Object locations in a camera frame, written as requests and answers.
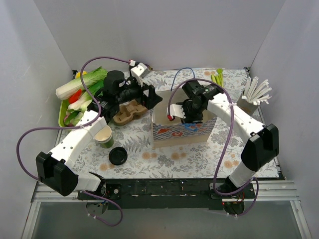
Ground cardboard cup carrier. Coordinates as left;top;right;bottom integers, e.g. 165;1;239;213
113;100;148;126

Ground checkered paper takeout bag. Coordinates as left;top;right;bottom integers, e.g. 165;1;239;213
151;67;217;149

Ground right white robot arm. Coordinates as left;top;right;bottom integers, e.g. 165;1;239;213
167;78;279;198

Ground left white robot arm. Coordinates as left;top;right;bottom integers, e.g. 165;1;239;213
36;70;162;199

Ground floral table mat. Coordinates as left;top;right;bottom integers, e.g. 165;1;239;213
73;69;247;179

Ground long white cabbage toy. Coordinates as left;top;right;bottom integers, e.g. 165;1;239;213
55;67;108;100

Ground celery stalk toy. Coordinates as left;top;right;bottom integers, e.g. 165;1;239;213
211;68;224;87

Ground red pepper toy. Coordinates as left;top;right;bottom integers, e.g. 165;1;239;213
68;89;82;104

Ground stacked green paper cups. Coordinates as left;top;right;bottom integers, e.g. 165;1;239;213
94;125;114;148

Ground straw holder with straws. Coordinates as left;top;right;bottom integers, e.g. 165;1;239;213
237;77;272;116

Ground green vegetable basket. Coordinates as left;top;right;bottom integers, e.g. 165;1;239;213
58;77;114;129

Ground black cup lid on mat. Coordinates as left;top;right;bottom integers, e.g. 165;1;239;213
109;147;128;166

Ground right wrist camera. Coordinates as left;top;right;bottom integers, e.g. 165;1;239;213
166;104;186;121

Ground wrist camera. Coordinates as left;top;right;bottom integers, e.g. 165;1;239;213
130;63;150;87
166;104;186;121

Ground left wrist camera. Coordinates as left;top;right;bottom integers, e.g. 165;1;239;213
130;63;150;87

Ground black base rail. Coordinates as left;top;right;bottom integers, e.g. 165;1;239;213
77;178;256;211

